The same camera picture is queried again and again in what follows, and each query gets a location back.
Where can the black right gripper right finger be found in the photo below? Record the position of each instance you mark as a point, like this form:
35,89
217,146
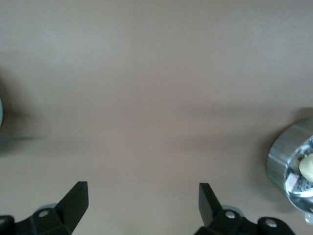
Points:
207,205

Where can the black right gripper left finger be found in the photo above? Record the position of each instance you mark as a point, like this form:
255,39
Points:
73,203

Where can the white steamed bun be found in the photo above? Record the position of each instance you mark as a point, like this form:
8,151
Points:
308,169

